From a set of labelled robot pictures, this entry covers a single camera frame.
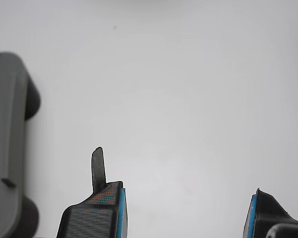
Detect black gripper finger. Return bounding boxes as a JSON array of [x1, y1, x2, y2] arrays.
[[56, 146, 128, 238], [242, 188, 298, 238]]

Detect grey holder with black legs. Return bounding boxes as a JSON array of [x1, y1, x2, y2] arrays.
[[0, 39, 42, 238]]

